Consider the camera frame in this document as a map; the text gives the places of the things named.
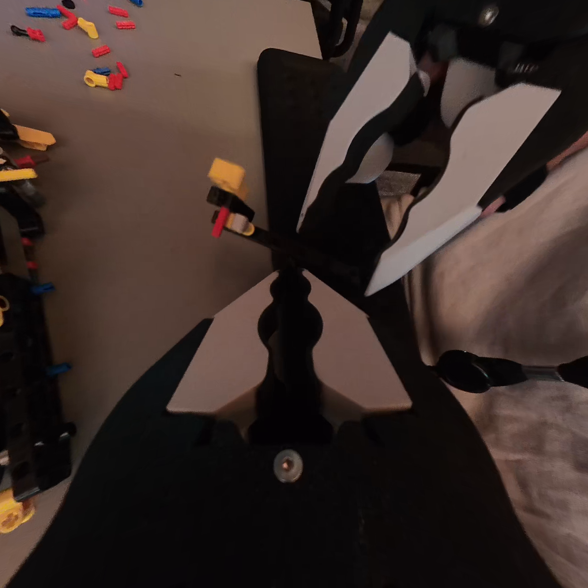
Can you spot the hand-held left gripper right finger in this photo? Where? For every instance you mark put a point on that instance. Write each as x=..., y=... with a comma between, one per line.
x=358, y=363

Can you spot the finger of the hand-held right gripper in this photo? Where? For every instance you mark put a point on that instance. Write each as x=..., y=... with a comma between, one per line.
x=482, y=160
x=367, y=101

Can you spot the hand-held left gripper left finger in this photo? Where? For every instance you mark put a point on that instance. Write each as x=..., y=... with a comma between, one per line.
x=220, y=358

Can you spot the small black yellow lego assembly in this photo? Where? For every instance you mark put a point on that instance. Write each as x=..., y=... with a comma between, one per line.
x=227, y=177

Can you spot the large black lego chassis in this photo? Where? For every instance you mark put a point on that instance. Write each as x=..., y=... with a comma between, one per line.
x=27, y=413

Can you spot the scattered small lego pieces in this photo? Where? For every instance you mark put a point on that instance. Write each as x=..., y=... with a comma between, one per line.
x=43, y=12

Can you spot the person's right hand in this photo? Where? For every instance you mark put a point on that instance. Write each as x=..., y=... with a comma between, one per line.
x=574, y=149

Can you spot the black chair lever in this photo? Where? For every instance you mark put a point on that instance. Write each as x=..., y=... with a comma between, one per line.
x=464, y=370

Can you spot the person's beige pants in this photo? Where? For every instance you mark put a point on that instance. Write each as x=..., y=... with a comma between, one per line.
x=505, y=298

